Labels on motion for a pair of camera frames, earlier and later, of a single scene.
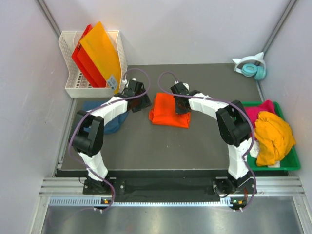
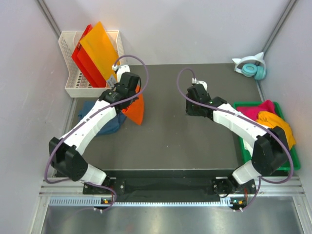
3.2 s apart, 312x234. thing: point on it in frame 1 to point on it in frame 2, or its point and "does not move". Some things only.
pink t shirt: (266, 106) does not move
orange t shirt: (164, 111) to (135, 111)
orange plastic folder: (104, 53) does not move
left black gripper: (145, 103) to (116, 84)
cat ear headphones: (250, 69) does not move
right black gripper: (179, 111) to (189, 111)
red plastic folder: (87, 66) does not move
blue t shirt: (112, 126) does not move
